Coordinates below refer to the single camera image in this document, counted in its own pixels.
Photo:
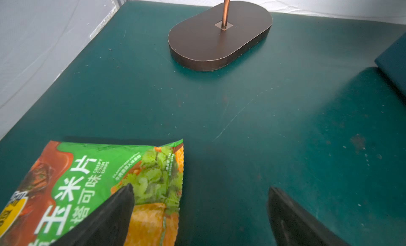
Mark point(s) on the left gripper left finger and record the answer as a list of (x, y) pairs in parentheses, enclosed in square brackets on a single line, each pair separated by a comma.
[(108, 225)]

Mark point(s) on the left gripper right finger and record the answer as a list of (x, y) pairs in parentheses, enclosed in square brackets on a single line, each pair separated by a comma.
[(292, 225)]

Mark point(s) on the teal drawer cabinet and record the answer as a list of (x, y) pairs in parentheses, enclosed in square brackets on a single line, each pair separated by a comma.
[(392, 62)]

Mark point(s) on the green snack packet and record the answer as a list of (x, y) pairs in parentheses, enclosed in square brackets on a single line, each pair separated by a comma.
[(70, 180)]

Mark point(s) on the brown metal jewelry stand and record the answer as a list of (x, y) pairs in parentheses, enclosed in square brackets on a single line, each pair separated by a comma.
[(216, 37)]

